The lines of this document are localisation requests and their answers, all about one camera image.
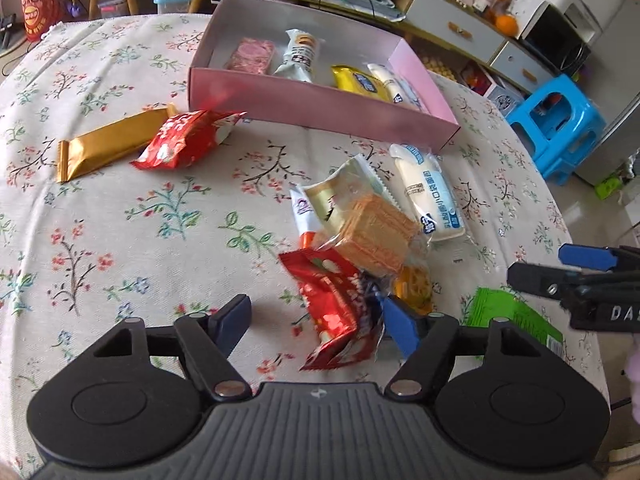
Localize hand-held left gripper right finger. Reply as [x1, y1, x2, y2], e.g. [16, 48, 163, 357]
[381, 294, 546, 403]

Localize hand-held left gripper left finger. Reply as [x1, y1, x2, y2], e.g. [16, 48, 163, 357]
[92, 294, 252, 403]

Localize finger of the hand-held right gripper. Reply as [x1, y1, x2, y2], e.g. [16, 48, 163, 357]
[558, 242, 640, 273]
[506, 261, 586, 303]

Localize red snack packet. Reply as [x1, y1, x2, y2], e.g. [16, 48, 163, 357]
[129, 109, 247, 173]
[277, 249, 386, 372]

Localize white and orange snack packet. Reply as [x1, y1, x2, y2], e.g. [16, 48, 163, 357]
[290, 185, 326, 251]

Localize pink cardboard box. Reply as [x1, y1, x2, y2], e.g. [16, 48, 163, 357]
[187, 0, 461, 153]

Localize clear packet of yellow chips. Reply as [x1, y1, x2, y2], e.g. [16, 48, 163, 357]
[392, 265, 435, 316]

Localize green snack packet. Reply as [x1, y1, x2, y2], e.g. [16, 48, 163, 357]
[462, 287, 565, 361]

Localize green packet on floor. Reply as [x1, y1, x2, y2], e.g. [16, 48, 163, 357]
[595, 172, 628, 198]

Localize clear wafer packet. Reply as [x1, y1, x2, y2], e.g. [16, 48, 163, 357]
[312, 192, 431, 281]

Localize floral tablecloth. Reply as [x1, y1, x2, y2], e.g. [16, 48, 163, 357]
[0, 12, 611, 480]

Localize white bread packet blue print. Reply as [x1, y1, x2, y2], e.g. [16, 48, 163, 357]
[367, 62, 431, 113]
[389, 142, 467, 243]

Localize blue plastic stool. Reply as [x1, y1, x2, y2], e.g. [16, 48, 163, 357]
[505, 74, 608, 183]

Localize beige serrated snack packet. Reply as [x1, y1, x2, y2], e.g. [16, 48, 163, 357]
[302, 154, 398, 226]

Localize printed white cardboard box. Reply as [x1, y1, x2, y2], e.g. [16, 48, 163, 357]
[460, 60, 526, 113]

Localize grey fridge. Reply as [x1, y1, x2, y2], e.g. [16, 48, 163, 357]
[575, 0, 640, 186]

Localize gold snack packet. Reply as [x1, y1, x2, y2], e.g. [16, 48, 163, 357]
[55, 104, 178, 184]

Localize black microwave oven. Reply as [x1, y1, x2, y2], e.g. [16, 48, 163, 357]
[517, 2, 593, 76]

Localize yellow foam egg crate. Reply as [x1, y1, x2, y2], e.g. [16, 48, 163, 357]
[420, 50, 458, 81]

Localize yellow snack packet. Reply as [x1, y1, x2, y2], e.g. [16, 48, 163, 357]
[331, 64, 391, 103]

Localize pink meat snack packet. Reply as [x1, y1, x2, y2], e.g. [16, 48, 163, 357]
[223, 37, 277, 75]

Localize grey-white cookie packet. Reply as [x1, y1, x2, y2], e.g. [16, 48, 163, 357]
[272, 28, 321, 83]

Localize low wooden cabinet grey drawers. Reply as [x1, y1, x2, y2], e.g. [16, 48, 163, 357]
[260, 0, 556, 96]

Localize clear storage bin pink contents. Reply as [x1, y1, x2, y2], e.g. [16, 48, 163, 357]
[97, 0, 133, 18]

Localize red printed bag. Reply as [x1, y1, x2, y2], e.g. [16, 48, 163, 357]
[19, 0, 66, 43]

